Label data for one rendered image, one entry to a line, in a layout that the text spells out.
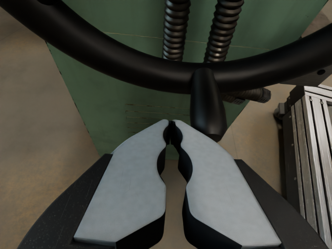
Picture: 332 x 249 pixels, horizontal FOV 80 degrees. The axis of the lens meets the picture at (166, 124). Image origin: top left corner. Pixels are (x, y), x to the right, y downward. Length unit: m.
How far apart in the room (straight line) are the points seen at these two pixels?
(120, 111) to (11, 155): 0.58
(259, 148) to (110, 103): 0.74
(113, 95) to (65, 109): 0.56
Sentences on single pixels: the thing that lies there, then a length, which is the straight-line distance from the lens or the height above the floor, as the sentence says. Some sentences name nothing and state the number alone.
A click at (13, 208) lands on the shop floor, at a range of 0.93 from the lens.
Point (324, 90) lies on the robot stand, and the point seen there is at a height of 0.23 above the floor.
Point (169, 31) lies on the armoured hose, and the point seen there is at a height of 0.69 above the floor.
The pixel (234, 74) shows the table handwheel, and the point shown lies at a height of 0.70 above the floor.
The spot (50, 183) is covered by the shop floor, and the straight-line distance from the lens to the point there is 0.90.
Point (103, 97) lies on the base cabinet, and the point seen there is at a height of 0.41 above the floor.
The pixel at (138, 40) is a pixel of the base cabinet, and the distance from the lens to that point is 0.38.
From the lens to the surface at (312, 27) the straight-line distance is 0.47.
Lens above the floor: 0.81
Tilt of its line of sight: 59 degrees down
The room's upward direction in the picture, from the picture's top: 13 degrees clockwise
